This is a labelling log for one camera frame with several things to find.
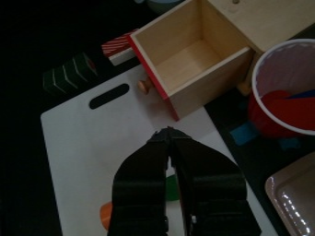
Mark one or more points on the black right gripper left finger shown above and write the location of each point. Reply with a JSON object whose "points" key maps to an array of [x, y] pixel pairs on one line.
{"points": [[139, 181]]}

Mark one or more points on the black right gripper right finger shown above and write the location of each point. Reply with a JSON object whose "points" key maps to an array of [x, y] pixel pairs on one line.
{"points": [[213, 184]]}

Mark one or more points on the wooden drawer with red front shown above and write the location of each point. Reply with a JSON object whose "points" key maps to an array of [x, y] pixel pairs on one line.
{"points": [[193, 58]]}

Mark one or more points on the light wooden drawer cabinet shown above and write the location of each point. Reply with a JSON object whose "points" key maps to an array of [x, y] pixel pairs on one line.
{"points": [[266, 21]]}

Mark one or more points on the green toy food piece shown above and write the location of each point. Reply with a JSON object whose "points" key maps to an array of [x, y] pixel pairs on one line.
{"points": [[171, 189]]}

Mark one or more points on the orange toy food piece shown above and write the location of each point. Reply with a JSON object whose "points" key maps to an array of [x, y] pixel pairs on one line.
{"points": [[106, 215]]}

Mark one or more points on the white plastic cutting board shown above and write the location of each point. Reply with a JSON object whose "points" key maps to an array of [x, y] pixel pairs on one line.
{"points": [[90, 144]]}

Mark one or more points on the blue tape patch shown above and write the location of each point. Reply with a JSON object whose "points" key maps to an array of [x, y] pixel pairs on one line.
{"points": [[245, 132]]}

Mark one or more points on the beige plastic tray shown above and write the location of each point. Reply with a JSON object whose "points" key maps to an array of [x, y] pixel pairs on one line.
{"points": [[293, 199]]}

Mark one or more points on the red cup with white rim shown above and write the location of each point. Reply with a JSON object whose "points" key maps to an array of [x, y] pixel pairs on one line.
{"points": [[283, 89]]}

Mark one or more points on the green striped toy sushi roll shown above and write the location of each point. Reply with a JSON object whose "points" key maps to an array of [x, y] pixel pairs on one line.
{"points": [[70, 75]]}

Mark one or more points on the red striped toy block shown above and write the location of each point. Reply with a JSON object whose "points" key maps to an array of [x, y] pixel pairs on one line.
{"points": [[119, 47]]}

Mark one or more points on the pale blue round container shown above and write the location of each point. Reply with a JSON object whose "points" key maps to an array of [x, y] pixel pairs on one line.
{"points": [[162, 4]]}

